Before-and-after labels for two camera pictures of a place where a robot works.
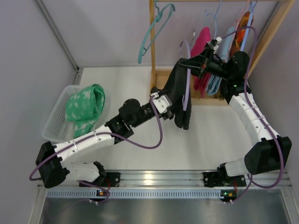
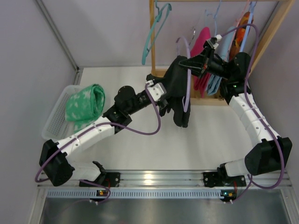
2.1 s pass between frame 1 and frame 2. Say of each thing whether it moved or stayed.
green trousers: stayed
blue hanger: stayed
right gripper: stayed
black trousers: moved
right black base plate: stayed
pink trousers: stayed
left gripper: moved
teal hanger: moved
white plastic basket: stayed
